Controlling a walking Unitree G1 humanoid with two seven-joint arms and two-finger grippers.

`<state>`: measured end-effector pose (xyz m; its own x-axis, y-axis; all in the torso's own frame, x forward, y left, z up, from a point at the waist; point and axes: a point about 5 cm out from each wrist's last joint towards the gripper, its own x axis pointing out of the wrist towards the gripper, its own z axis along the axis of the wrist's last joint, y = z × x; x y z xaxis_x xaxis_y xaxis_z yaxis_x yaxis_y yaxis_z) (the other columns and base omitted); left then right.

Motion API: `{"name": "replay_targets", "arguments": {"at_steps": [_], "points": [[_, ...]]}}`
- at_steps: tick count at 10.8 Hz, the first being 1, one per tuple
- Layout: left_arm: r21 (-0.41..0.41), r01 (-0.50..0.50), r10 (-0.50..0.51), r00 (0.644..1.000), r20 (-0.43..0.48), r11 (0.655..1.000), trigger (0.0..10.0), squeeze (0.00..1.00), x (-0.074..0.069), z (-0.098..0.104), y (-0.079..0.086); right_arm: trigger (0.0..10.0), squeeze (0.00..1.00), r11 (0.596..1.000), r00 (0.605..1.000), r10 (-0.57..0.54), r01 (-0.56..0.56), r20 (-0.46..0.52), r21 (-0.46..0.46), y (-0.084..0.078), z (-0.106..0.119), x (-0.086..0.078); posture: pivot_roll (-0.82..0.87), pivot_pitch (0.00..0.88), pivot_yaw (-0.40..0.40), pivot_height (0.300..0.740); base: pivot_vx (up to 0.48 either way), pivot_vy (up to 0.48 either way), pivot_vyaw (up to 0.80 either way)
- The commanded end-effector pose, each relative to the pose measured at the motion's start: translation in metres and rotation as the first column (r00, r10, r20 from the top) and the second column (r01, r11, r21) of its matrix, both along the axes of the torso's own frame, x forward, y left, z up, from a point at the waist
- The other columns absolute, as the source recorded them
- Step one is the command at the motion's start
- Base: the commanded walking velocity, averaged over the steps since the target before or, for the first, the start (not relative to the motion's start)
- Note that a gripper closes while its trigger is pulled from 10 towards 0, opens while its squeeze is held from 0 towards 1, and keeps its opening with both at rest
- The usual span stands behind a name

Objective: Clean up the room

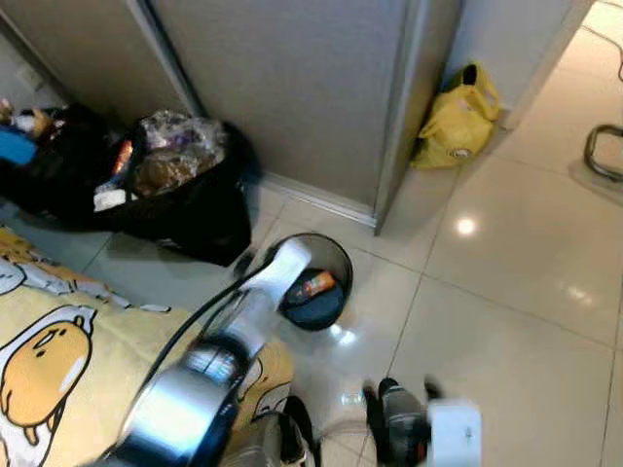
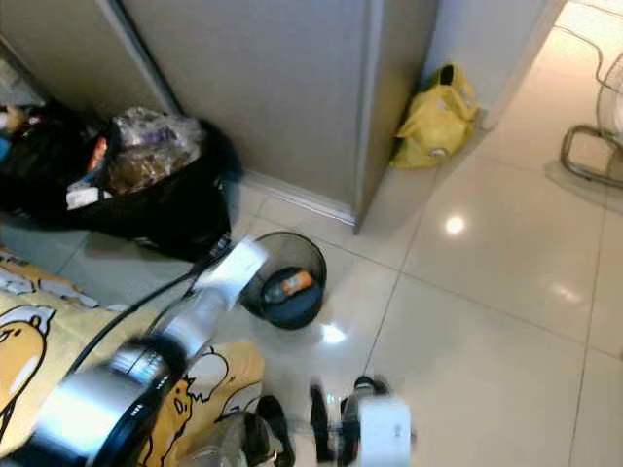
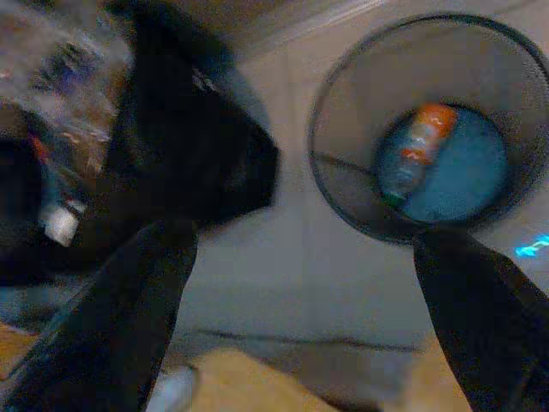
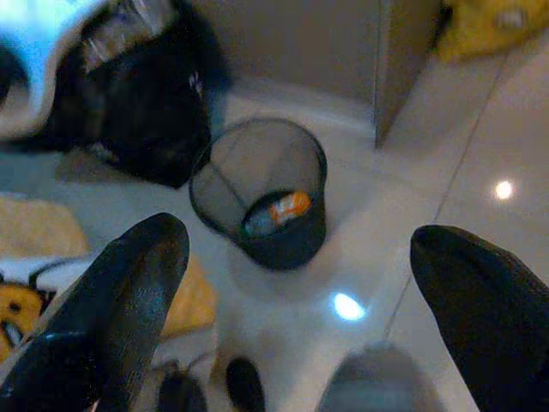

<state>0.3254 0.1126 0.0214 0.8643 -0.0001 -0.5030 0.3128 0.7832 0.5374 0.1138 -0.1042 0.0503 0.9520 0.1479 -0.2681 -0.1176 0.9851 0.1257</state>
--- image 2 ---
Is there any chrome tube chair leg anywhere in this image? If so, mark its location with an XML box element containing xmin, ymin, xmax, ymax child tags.
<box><xmin>560</xmin><ymin>122</ymin><xmax>623</xmax><ymax>191</ymax></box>

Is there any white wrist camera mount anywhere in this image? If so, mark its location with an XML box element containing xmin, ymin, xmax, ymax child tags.
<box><xmin>195</xmin><ymin>238</ymin><xmax>269</xmax><ymax>310</ymax></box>
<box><xmin>360</xmin><ymin>397</ymin><xmax>413</xmax><ymax>464</ymax></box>

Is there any yellow carrier bag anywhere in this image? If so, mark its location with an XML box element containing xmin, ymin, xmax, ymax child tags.
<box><xmin>389</xmin><ymin>63</ymin><xmax>480</xmax><ymax>171</ymax></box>

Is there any white paper scrap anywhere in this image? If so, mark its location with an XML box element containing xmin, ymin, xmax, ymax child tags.
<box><xmin>66</xmin><ymin>185</ymin><xmax>100</xmax><ymax>209</ymax></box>

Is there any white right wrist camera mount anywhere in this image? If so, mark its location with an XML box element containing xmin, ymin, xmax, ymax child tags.
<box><xmin>360</xmin><ymin>397</ymin><xmax>413</xmax><ymax>464</ymax></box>

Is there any clear plastic rubbish wrap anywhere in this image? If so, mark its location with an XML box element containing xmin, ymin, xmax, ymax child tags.
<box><xmin>107</xmin><ymin>107</ymin><xmax>201</xmax><ymax>194</ymax></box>

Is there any black mesh waste bin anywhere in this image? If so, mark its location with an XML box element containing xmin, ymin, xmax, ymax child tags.
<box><xmin>238</xmin><ymin>232</ymin><xmax>327</xmax><ymax>330</ymax></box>

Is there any large black rubbish bag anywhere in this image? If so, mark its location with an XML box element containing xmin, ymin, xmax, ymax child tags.
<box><xmin>73</xmin><ymin>117</ymin><xmax>239</xmax><ymax>262</ymax></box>

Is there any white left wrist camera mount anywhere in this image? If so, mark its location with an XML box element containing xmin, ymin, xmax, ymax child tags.
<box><xmin>195</xmin><ymin>238</ymin><xmax>269</xmax><ymax>310</ymax></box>

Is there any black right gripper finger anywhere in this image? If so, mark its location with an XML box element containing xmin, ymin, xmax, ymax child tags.
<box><xmin>339</xmin><ymin>376</ymin><xmax>381</xmax><ymax>439</ymax></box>
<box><xmin>310</xmin><ymin>382</ymin><xmax>334</xmax><ymax>464</ymax></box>

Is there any grey wardrobe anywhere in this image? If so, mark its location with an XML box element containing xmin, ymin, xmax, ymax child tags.
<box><xmin>0</xmin><ymin>0</ymin><xmax>439</xmax><ymax>234</ymax></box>

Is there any orange bottle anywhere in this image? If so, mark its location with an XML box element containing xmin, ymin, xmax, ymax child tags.
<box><xmin>265</xmin><ymin>270</ymin><xmax>314</xmax><ymax>301</ymax></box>

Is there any yellow cartoon egg blanket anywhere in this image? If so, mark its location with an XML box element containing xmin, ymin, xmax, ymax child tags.
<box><xmin>0</xmin><ymin>248</ymin><xmax>266</xmax><ymax>467</ymax></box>

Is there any orange snack packet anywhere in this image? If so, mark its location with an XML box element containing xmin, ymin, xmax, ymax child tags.
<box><xmin>88</xmin><ymin>138</ymin><xmax>108</xmax><ymax>174</ymax></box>

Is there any black plastic bag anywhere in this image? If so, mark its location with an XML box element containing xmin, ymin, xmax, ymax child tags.
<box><xmin>0</xmin><ymin>102</ymin><xmax>98</xmax><ymax>225</ymax></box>

